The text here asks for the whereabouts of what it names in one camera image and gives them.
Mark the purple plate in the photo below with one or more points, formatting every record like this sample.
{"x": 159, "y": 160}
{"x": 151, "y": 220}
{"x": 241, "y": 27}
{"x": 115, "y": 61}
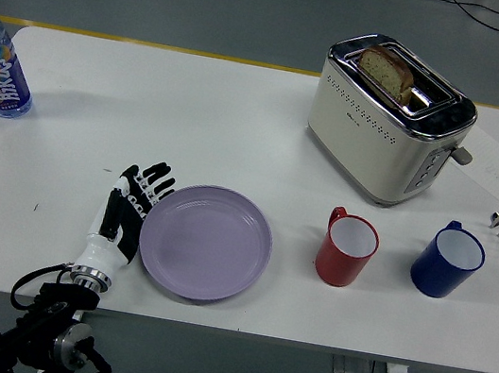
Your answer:
{"x": 206, "y": 244}

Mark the red mug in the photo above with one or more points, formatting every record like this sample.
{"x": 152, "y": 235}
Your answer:
{"x": 337, "y": 263}

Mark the bread slice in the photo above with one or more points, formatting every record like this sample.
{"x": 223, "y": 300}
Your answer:
{"x": 386, "y": 70}

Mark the blue mug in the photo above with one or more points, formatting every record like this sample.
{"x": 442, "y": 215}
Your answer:
{"x": 436, "y": 275}

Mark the cream and chrome toaster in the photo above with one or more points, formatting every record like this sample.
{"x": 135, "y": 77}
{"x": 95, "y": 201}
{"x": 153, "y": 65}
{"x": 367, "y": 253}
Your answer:
{"x": 363, "y": 138}

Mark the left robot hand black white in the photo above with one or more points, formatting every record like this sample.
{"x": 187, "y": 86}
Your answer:
{"x": 126, "y": 218}

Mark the blue labelled drink bottle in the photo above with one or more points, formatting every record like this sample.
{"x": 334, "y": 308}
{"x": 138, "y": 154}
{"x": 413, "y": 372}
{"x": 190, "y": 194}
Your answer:
{"x": 1, "y": 68}

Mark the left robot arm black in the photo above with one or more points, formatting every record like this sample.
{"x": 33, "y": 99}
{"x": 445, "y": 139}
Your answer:
{"x": 47, "y": 334}

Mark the grey bracket under table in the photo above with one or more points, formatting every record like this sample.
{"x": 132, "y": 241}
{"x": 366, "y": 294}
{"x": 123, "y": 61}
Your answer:
{"x": 351, "y": 367}

